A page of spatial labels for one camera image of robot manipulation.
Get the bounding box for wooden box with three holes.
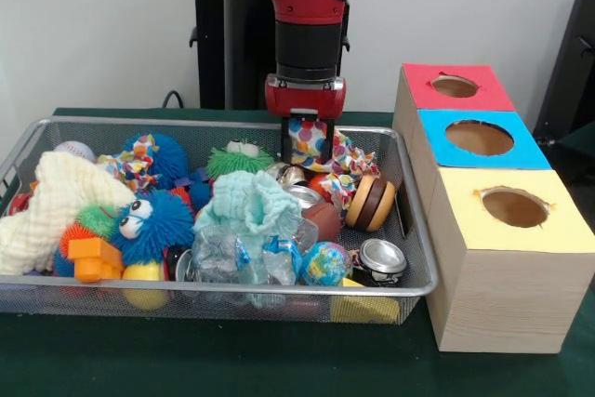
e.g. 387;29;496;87
392;61;586;354

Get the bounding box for black flat panel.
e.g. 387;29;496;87
533;0;595;140

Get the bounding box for mint green waffle cloth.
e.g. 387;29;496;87
192;171;303;308

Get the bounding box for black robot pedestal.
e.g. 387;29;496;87
179;0;374;112

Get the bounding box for dark green table cloth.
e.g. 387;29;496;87
560;120;595;150
0;107;595;397

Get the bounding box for black cable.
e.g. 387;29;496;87
161;88;186;110

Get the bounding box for polka-dot fabric scrunchie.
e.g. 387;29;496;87
322;171;360;213

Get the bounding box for brown toy football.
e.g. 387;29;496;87
301;201;343;243

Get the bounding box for green spiky ball with eyes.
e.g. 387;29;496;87
205;138;275;180

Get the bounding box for blue spiky rubber ball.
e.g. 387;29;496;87
121;131;190;192
111;190;195;266

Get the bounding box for polka-dot fabric cloth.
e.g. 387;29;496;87
286;117;380;176

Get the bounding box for wooden toy hamburger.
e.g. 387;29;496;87
344;174;397;232

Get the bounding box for shallow wire mesh bin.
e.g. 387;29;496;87
0;116;439;324

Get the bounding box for orange plastic toy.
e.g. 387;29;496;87
68;237;126;284

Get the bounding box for cream waffle cloth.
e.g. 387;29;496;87
0;151;137;275

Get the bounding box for small globe ball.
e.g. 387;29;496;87
299;241;354;286

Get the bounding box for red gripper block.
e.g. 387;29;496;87
264;73;348;163

